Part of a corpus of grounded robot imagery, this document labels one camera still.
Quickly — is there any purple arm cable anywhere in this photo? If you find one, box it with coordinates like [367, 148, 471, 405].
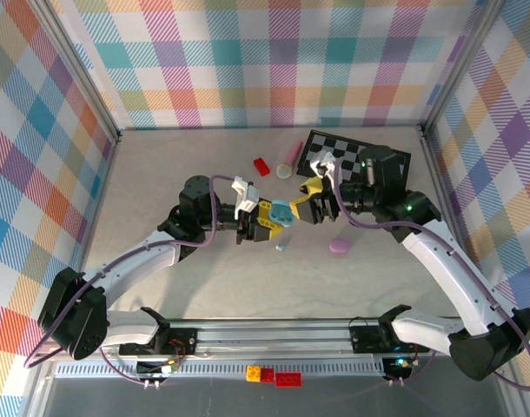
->
[23, 173, 244, 387]
[328, 164, 530, 390]

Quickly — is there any blue earbud charging case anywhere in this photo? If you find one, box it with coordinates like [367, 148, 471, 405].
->
[267, 199, 297, 228]

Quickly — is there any black and grey checkerboard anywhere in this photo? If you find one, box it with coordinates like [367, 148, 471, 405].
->
[295, 129, 412, 192]

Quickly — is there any pink cylinder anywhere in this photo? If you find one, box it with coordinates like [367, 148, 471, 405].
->
[285, 140, 304, 166]

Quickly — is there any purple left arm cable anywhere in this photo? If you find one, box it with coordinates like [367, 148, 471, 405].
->
[23, 173, 244, 387]

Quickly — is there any aluminium mounting rail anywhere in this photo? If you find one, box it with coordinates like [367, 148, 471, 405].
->
[34, 316, 513, 361]

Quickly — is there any white slotted cable duct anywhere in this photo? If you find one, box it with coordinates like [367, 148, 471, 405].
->
[54, 362, 390, 379]

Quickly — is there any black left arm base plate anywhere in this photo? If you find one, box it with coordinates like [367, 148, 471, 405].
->
[118, 328, 200, 356]

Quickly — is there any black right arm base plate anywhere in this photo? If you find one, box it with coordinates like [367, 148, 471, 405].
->
[348, 325, 431, 354]

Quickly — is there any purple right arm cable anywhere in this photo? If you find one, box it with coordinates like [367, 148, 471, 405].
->
[328, 164, 530, 390]

